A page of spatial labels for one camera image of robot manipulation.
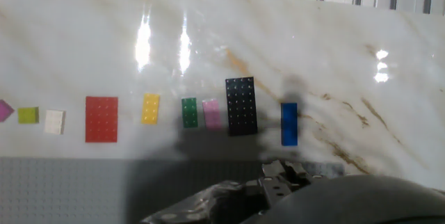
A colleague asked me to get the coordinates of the yellow Lego brick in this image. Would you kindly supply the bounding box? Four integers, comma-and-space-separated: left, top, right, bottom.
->
140, 93, 161, 125

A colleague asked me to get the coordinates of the lime Lego brick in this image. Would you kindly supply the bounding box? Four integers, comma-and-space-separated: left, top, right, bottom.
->
17, 106, 40, 125

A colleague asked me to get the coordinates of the magenta Lego brick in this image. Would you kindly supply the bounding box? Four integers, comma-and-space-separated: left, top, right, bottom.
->
0, 99, 15, 123

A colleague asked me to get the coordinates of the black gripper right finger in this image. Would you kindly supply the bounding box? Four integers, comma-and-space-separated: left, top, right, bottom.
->
284, 161, 327, 187

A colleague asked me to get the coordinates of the green Lego brick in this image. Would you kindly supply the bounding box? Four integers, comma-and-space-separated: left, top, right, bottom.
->
181, 97, 199, 129

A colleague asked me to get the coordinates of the white Lego brick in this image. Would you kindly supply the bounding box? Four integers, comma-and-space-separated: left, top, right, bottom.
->
44, 109, 66, 135

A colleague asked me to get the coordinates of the blue Lego brick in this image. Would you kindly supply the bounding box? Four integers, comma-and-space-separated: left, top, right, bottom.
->
280, 102, 299, 147

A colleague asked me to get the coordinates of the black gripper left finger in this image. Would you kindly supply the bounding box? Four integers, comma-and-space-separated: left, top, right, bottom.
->
259, 159, 296, 208

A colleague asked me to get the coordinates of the black Lego plate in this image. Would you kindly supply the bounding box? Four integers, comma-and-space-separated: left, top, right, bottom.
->
225, 76, 259, 137

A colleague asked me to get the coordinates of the red Lego plate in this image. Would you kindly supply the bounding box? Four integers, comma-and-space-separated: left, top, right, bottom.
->
85, 95, 119, 144

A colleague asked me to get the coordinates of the gray Lego baseplate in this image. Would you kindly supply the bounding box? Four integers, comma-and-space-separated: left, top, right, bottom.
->
0, 157, 345, 224

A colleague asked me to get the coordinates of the pink Lego brick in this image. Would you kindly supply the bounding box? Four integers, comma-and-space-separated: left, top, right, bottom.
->
202, 99, 223, 130

